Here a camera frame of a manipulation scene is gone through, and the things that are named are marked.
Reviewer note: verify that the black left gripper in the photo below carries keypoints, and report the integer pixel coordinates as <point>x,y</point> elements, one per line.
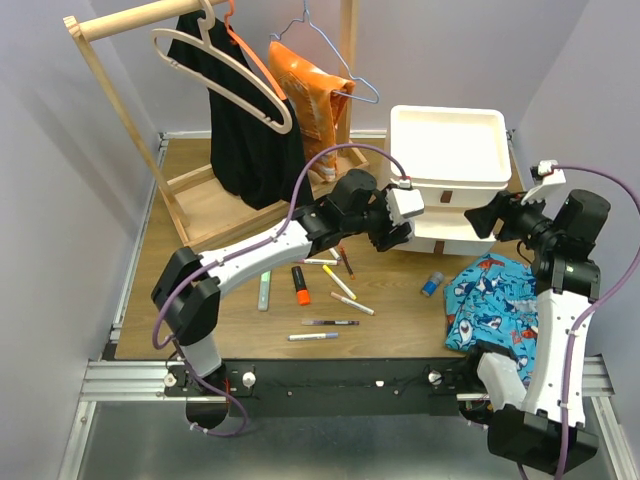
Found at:
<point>399,237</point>

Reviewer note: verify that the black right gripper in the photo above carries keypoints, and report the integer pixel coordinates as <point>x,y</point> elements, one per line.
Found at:
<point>505,206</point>

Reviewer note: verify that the brown bottom drawer pull tab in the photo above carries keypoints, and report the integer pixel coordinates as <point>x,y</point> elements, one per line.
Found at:
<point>439,247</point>

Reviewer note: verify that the brown drawer pull tab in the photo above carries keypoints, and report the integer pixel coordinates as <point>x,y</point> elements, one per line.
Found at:
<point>446,196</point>
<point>439,247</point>

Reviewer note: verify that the white three-drawer organizer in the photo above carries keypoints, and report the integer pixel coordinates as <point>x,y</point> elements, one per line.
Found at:
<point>464,150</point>

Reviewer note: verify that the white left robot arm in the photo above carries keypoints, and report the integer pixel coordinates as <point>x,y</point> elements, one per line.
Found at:
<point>191,287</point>

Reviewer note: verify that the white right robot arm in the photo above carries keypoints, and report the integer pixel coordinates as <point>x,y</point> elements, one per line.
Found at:
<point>541,424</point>

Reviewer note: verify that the brown top drawer pull tab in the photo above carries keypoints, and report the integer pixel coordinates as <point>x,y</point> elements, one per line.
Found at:
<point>446,196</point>

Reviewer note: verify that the blue grey glue stick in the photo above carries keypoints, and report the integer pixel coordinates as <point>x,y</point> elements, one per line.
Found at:
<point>431,285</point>

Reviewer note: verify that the red transparent pen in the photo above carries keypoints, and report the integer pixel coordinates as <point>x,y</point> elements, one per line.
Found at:
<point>347,263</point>

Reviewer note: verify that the white marker grey cap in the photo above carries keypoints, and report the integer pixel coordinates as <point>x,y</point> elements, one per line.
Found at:
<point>335,254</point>

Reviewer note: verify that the white marker yellow cap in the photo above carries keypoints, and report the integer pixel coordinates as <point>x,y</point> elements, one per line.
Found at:
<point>341,284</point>

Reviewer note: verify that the blue shark print cloth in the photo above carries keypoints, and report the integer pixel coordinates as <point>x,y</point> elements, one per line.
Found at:
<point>494,300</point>

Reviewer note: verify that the white marker peach cap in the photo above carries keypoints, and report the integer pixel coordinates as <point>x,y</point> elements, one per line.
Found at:
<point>352,303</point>

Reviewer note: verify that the white marker pink cap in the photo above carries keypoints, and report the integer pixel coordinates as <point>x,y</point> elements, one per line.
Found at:
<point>313,261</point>

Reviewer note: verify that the black orange highlighter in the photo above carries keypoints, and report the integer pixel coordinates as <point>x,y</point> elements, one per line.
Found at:
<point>302,293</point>

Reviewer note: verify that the white marker lilac cap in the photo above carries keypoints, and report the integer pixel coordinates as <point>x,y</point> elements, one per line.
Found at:
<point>313,336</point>

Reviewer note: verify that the purple dark marker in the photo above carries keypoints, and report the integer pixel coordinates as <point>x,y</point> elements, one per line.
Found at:
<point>330,323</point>

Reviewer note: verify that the green transparent highlighter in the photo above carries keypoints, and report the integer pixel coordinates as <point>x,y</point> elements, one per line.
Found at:
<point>264,291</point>

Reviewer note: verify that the black garment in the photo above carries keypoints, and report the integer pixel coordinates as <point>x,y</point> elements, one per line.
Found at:
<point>249,159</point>

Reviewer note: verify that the orange tie-dye garment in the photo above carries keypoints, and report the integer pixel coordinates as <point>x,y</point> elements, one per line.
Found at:
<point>318,98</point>

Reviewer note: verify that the orange plastic hanger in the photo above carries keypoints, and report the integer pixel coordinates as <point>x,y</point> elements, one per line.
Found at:
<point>248,50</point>

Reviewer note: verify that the beige wooden hanger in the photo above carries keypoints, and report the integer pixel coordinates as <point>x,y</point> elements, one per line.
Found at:
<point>207,53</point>

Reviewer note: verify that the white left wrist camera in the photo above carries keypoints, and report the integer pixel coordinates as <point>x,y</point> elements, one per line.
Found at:
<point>404,204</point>

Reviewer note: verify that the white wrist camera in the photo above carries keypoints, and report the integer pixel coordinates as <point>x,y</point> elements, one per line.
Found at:
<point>548,177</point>
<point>404,204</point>

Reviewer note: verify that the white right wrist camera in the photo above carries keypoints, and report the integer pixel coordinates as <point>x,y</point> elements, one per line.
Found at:
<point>548,177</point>

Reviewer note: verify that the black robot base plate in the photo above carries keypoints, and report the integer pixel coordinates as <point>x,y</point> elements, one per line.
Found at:
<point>334,387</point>

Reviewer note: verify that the aluminium frame rail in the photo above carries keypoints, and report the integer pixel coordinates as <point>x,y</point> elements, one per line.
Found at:
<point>127,428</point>

